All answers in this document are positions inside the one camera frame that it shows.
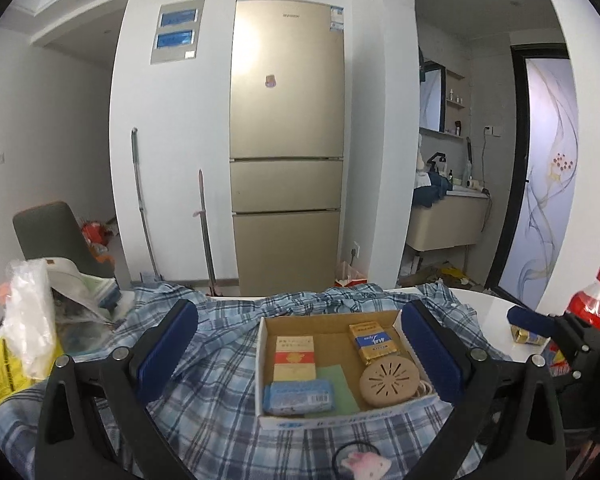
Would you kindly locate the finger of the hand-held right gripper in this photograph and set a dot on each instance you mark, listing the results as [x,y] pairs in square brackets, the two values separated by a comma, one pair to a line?
[527,317]

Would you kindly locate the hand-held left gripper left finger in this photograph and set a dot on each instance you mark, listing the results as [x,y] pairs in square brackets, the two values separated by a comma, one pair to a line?
[165,355]

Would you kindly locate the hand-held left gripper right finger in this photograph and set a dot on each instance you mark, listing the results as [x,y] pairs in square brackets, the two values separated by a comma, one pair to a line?
[432,355]

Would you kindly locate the cardboard box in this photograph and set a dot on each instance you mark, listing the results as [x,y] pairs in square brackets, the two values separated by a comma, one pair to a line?
[337,332]

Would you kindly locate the green snap pouch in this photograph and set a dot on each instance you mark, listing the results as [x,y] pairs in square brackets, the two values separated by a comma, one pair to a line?
[337,385]

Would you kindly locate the small gold box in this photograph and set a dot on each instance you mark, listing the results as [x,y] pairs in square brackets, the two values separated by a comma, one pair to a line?
[527,336]

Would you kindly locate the round beige vented disc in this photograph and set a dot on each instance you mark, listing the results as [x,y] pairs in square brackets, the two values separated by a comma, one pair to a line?
[389,382]

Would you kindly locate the blue plaid cloth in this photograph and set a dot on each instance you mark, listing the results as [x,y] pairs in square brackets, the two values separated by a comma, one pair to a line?
[220,360]

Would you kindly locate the gold and blue box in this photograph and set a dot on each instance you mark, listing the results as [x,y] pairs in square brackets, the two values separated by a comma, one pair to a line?
[372,342]

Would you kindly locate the red soda bottle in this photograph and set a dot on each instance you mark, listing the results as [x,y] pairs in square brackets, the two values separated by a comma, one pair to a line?
[587,305]

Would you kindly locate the beige sink cabinet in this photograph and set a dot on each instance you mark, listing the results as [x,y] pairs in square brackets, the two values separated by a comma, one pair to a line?
[445,222]

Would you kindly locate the red and white box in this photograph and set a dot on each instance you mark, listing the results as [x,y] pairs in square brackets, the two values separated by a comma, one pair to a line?
[294,357]

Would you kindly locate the clear plastic bag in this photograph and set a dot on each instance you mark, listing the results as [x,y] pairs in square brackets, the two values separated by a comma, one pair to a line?
[32,325]

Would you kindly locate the blue wrapped packet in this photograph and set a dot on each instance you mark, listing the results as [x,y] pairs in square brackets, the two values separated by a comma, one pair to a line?
[297,397]

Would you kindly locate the red bag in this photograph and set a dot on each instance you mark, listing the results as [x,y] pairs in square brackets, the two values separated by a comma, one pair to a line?
[94,235]

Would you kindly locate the white hair dryer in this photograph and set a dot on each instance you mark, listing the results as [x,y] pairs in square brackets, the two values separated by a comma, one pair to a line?
[475,185]

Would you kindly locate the frosted glass door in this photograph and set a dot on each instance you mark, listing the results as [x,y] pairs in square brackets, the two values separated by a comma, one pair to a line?
[545,160]

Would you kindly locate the dark blue cloth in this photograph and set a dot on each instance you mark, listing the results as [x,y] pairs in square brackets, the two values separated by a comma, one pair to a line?
[430,192]

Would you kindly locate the yellow bag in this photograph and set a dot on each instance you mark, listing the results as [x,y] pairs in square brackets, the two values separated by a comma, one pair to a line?
[0,380]

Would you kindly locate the grey chair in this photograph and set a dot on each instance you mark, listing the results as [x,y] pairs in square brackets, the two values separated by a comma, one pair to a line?
[50,232]

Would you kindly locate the black faucet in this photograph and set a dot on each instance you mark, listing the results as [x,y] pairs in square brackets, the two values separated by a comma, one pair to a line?
[436,159]

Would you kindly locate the bathroom mirror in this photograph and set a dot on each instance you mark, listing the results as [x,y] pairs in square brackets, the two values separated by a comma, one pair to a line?
[431,100]

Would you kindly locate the gold refrigerator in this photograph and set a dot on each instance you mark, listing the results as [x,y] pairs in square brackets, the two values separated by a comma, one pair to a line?
[285,110]

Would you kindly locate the low wall socket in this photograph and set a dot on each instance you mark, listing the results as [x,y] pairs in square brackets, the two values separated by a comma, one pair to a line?
[356,250]

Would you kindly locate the white wall outlet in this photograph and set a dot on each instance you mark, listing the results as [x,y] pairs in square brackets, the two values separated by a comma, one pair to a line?
[491,131]

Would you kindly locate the bathroom wall shelf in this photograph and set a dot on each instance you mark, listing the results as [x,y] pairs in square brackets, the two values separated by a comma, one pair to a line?
[456,92]

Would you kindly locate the wall electrical panel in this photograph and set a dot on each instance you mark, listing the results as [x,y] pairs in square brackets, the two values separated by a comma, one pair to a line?
[176,32]

